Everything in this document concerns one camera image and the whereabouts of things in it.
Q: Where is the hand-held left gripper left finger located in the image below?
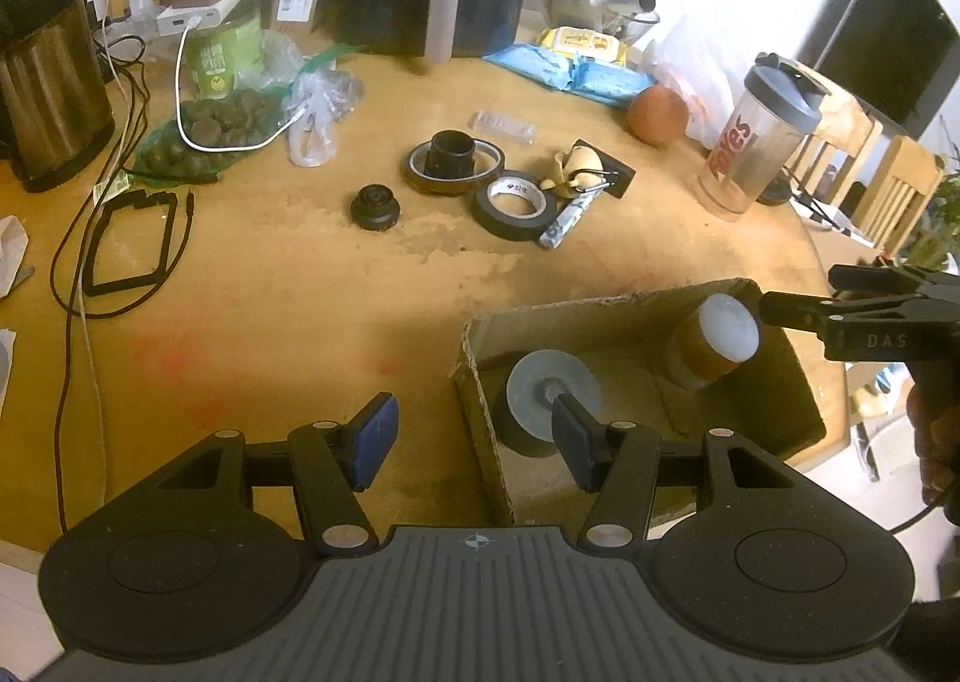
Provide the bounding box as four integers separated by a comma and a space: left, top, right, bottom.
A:
154, 393, 400, 555

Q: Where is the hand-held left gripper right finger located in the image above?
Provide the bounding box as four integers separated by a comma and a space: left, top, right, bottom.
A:
553, 400, 815, 552

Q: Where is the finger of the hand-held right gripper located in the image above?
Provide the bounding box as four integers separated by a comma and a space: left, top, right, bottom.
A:
829, 264, 947, 299
757, 290, 912, 336

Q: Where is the grey tape roll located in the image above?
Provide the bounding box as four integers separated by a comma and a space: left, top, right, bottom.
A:
493, 349, 605, 462

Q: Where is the cardboard box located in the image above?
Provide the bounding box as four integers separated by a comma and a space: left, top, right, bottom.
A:
448, 277, 827, 527

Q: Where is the amber jar with white lid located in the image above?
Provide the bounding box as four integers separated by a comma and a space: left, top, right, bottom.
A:
663, 292, 763, 392

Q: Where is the black tape roll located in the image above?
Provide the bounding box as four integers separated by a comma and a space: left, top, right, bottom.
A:
472, 169, 560, 242

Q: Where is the thin amber tape roll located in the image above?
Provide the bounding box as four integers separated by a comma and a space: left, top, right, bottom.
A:
401, 139, 506, 198

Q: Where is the black plastic cylinder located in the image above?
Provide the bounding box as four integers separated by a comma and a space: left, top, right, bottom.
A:
428, 130, 479, 182

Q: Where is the person's right hand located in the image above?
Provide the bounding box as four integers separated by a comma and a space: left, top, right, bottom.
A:
906, 359, 960, 503

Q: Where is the green potted plant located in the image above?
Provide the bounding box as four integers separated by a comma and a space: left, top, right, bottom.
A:
909, 118, 960, 272

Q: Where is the wooden chair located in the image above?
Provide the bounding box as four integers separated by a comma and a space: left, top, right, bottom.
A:
783, 70, 947, 257

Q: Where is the clear shaker bottle grey lid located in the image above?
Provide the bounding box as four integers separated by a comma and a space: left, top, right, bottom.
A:
697, 53, 827, 223

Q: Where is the white and blue tube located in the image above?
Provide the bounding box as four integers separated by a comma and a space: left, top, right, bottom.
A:
538, 192, 602, 250

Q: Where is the round black lens cap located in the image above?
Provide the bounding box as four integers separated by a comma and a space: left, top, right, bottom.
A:
350, 184, 403, 234

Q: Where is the black monitor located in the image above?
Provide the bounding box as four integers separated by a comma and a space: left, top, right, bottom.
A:
793, 0, 960, 144

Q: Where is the orange fruit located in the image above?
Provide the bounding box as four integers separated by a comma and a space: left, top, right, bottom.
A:
625, 86, 690, 147

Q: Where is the white plastic bag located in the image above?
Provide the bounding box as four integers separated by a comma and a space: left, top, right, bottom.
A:
651, 14, 745, 148

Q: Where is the beige item on black card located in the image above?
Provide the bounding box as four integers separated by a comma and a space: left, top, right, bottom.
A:
541, 139, 638, 202

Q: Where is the clear plastic case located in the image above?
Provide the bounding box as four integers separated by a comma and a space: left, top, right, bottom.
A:
468, 110, 536, 145

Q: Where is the crumpled clear plastic bag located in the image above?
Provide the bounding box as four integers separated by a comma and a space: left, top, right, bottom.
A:
288, 70, 362, 170

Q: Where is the blue wipes packet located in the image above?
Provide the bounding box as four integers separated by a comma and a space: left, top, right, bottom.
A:
482, 43, 655, 110

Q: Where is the yellow wipes packet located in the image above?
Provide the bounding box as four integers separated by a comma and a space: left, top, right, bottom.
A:
538, 26, 632, 70

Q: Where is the bag of dark round fruits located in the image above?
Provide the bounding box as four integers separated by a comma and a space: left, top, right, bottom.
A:
133, 32, 355, 186

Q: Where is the white paper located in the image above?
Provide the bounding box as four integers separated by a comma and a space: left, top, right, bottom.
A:
0, 214, 32, 298

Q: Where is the green round canister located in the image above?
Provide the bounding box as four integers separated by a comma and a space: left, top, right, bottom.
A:
183, 7, 265, 103

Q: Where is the white power bank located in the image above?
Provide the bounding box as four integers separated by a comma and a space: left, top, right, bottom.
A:
155, 0, 266, 39

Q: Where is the steel kettle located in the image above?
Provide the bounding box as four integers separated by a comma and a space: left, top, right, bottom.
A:
0, 0, 118, 195

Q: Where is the white charging cable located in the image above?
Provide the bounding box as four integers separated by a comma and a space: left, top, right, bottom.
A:
174, 13, 310, 155

